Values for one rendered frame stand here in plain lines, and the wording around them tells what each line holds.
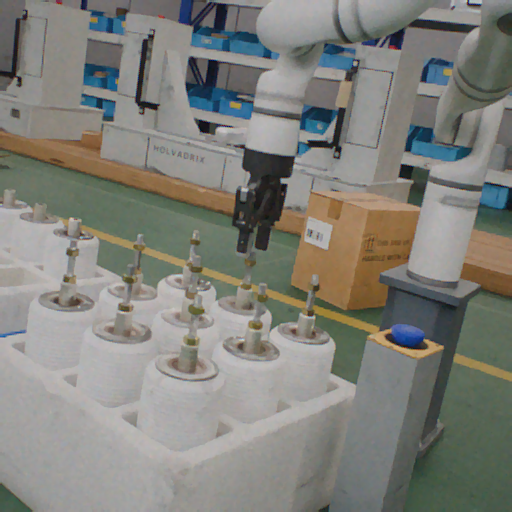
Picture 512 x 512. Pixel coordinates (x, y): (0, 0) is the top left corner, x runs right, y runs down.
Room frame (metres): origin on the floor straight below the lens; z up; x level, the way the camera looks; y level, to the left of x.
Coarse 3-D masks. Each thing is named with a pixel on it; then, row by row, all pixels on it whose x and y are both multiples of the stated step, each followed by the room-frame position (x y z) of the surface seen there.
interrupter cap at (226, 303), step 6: (222, 300) 1.04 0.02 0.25; (228, 300) 1.04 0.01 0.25; (234, 300) 1.05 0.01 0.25; (252, 300) 1.06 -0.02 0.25; (222, 306) 1.01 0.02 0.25; (228, 306) 1.01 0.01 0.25; (234, 306) 1.03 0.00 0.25; (252, 306) 1.04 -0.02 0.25; (264, 306) 1.04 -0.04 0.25; (234, 312) 0.99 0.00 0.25; (240, 312) 0.99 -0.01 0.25; (246, 312) 1.00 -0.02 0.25; (252, 312) 1.00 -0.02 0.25; (264, 312) 1.01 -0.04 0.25
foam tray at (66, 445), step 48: (0, 384) 0.86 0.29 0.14; (48, 384) 0.81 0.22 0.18; (336, 384) 0.97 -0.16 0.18; (0, 432) 0.86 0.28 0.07; (48, 432) 0.79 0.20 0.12; (96, 432) 0.74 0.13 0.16; (240, 432) 0.77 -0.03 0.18; (288, 432) 0.82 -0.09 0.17; (336, 432) 0.92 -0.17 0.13; (0, 480) 0.85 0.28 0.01; (48, 480) 0.79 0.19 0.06; (96, 480) 0.73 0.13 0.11; (144, 480) 0.69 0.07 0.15; (192, 480) 0.68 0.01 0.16; (240, 480) 0.75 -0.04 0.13; (288, 480) 0.84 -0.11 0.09
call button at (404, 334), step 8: (392, 328) 0.81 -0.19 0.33; (400, 328) 0.81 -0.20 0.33; (408, 328) 0.82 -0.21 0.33; (416, 328) 0.82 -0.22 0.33; (400, 336) 0.80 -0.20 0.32; (408, 336) 0.79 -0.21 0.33; (416, 336) 0.80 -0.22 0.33; (424, 336) 0.80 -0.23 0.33; (408, 344) 0.80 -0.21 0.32; (416, 344) 0.80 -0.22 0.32
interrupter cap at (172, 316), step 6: (180, 306) 0.97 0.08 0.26; (162, 312) 0.93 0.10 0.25; (168, 312) 0.94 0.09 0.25; (174, 312) 0.94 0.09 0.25; (180, 312) 0.95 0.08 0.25; (204, 312) 0.96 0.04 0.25; (162, 318) 0.92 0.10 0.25; (168, 318) 0.91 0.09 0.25; (174, 318) 0.92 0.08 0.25; (204, 318) 0.94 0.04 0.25; (210, 318) 0.94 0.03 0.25; (174, 324) 0.90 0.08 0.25; (180, 324) 0.90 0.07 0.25; (186, 324) 0.90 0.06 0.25; (198, 324) 0.91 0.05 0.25; (204, 324) 0.92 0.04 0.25; (210, 324) 0.92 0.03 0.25
